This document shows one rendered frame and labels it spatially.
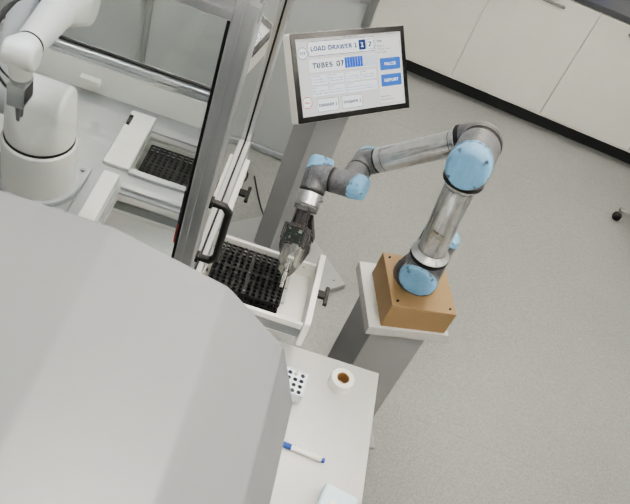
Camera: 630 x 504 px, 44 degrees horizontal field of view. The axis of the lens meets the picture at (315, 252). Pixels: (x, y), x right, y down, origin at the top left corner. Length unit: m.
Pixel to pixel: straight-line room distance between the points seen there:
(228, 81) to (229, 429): 0.58
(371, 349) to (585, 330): 1.71
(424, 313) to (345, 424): 0.47
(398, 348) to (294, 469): 0.72
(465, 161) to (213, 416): 1.18
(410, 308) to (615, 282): 2.23
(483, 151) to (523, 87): 3.12
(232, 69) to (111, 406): 0.60
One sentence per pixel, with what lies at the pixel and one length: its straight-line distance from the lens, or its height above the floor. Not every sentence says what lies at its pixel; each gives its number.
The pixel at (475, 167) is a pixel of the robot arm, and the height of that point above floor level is 1.47.
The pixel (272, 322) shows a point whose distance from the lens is 2.24.
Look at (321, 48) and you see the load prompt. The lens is 2.84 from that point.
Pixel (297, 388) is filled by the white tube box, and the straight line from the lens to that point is 2.23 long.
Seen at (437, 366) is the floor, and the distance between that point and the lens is 3.53.
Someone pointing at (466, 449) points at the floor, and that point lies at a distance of 3.36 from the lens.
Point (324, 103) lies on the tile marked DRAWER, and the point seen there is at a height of 1.01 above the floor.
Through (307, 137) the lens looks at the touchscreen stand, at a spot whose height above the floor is 0.76.
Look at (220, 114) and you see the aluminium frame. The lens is 1.37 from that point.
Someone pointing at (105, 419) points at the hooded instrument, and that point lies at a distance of 0.97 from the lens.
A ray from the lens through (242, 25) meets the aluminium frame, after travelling 1.27.
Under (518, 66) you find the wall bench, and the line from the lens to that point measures 5.06.
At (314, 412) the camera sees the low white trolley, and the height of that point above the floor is 0.76.
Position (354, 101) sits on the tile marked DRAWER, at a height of 1.00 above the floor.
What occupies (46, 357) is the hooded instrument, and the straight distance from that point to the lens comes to 0.98.
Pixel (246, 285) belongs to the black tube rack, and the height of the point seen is 0.90.
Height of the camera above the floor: 2.60
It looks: 44 degrees down
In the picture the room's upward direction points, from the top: 23 degrees clockwise
